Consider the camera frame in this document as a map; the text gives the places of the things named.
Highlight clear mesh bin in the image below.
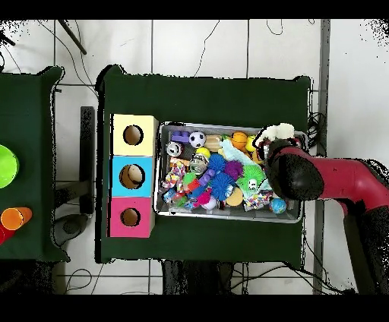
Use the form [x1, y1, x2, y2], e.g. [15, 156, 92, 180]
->
[153, 121, 308, 225]

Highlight black rod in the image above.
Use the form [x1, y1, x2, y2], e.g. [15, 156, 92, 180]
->
[57, 20, 87, 55]

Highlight multicolour patterned cloth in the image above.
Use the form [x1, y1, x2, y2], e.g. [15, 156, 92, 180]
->
[160, 159, 186, 192]

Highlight green spiky rubber ball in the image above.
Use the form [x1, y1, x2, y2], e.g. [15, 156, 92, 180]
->
[236, 165, 267, 197]

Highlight orange plastic cup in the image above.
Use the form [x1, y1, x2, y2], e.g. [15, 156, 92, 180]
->
[0, 206, 33, 231]

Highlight green plastic bowl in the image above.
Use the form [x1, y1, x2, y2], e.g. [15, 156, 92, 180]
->
[0, 144, 21, 189]

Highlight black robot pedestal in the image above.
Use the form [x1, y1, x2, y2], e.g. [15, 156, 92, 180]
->
[160, 260, 244, 295]

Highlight mint green cloth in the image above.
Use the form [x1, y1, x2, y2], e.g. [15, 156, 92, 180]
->
[218, 138, 255, 168]

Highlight wooden box with three holes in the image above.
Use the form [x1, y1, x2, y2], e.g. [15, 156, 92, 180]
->
[108, 112, 160, 239]

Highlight orange toy basketball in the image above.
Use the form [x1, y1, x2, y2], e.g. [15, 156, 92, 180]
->
[231, 131, 249, 150]

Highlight cream knitted cloth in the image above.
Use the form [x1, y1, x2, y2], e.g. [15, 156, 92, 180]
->
[254, 123, 297, 150]

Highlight blue spiky rubber ball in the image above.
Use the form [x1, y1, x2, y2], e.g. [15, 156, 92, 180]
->
[208, 153, 227, 172]
[210, 172, 235, 201]

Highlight purple knobby ball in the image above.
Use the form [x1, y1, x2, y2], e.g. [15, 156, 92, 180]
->
[224, 160, 244, 180]

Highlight black and white soccer ball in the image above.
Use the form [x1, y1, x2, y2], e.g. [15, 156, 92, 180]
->
[188, 131, 207, 149]

